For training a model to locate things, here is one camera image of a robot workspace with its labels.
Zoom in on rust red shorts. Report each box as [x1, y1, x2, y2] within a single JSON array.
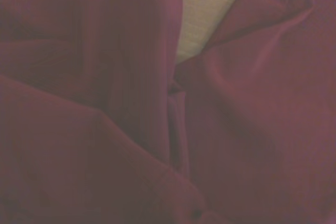
[[0, 0, 336, 224]]

